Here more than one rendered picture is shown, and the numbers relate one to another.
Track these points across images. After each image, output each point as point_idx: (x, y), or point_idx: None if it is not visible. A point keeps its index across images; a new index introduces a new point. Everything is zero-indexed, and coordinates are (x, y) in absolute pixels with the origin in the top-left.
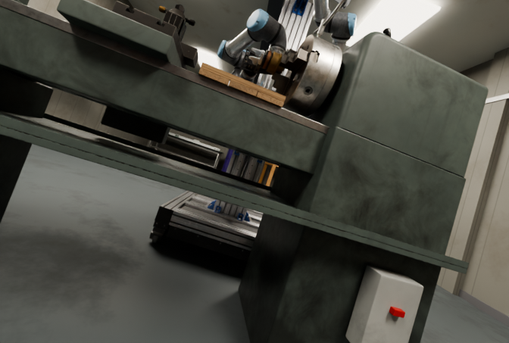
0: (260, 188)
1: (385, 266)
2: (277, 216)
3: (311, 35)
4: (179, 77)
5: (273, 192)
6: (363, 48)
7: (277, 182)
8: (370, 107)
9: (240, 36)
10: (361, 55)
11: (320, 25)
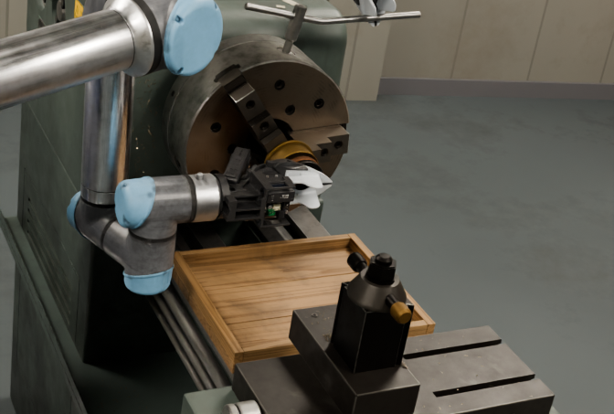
0: (101, 380)
1: None
2: None
3: (322, 76)
4: None
5: (114, 356)
6: (343, 60)
7: (121, 334)
8: None
9: (83, 74)
10: (340, 74)
11: (301, 22)
